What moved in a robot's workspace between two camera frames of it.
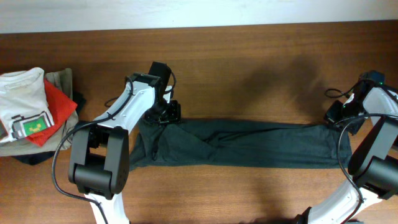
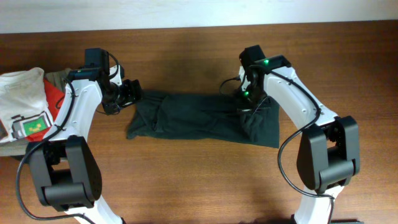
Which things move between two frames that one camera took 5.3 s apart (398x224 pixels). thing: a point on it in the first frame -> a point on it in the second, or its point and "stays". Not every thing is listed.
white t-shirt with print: x=24 y=105 stays
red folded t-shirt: x=60 y=107 stays
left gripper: x=173 y=113 -> x=131 y=92
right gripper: x=329 y=116 -> x=243 y=106
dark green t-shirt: x=181 y=144 -> x=251 y=120
